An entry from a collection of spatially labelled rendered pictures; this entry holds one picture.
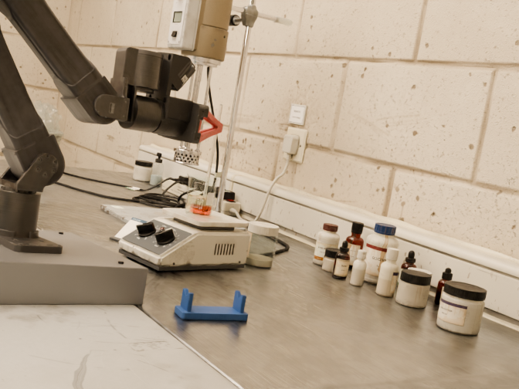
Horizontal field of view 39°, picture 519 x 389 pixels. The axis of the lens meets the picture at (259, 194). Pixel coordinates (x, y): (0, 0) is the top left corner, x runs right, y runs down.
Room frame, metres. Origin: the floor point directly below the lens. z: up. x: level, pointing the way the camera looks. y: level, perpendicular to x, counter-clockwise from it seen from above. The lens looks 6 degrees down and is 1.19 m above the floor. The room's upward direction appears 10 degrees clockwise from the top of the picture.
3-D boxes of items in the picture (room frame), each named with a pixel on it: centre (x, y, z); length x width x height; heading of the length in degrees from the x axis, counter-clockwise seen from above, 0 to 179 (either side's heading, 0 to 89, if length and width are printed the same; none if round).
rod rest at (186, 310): (1.00, 0.04, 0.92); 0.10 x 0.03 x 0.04; 118
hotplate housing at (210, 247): (1.32, 0.11, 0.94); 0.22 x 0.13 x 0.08; 134
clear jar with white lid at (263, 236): (1.41, -0.02, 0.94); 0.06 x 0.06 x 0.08
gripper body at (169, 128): (1.24, 0.17, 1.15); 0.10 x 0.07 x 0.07; 46
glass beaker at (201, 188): (1.33, 0.11, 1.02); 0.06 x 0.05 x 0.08; 79
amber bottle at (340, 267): (1.42, -0.18, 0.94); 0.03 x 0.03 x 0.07
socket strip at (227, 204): (2.15, 0.17, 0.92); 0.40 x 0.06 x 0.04; 33
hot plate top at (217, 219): (1.34, 0.09, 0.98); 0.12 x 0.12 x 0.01; 44
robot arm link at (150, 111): (1.20, 0.21, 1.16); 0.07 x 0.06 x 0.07; 136
